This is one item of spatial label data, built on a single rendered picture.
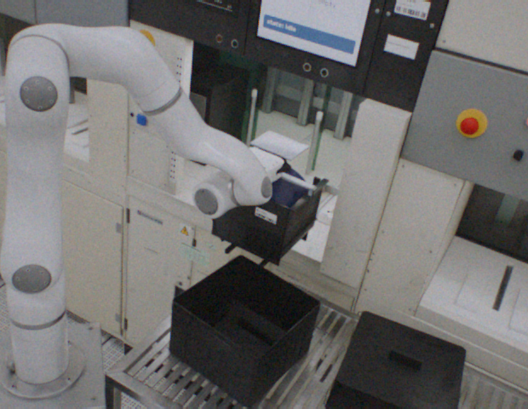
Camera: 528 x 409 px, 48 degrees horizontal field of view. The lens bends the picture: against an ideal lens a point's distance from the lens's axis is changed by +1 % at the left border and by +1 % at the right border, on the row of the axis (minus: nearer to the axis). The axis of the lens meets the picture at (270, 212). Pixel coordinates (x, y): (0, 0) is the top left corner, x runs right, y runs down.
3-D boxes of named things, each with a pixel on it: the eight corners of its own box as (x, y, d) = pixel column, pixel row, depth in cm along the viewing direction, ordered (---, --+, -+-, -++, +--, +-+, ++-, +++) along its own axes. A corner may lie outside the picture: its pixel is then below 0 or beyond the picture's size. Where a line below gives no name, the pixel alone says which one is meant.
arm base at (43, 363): (-5, 406, 134) (-14, 346, 124) (2, 343, 149) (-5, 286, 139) (84, 393, 140) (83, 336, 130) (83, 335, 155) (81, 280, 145)
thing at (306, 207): (204, 243, 163) (216, 141, 145) (243, 212, 178) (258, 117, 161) (281, 280, 154) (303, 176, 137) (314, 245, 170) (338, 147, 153)
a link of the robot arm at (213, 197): (252, 160, 132) (219, 163, 137) (219, 182, 122) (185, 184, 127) (261, 195, 135) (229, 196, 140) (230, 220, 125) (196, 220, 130)
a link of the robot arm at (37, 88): (60, 255, 134) (63, 304, 121) (1, 256, 129) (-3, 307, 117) (74, 37, 109) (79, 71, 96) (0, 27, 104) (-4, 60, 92)
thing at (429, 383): (324, 408, 146) (334, 371, 139) (353, 333, 170) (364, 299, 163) (443, 459, 139) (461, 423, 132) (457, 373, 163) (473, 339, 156)
